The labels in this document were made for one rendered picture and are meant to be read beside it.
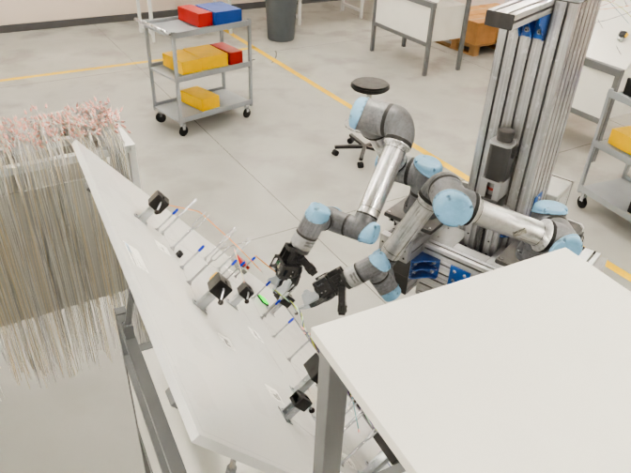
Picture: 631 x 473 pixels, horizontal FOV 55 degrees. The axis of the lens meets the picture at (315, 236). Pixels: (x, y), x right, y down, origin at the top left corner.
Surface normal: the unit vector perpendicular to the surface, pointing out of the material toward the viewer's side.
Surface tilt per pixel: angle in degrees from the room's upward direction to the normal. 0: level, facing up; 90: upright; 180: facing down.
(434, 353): 0
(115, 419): 0
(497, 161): 90
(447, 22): 90
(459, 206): 87
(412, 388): 0
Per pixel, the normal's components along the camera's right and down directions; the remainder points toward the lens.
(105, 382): 0.04, -0.83
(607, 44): -0.64, -0.35
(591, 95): -0.87, 0.25
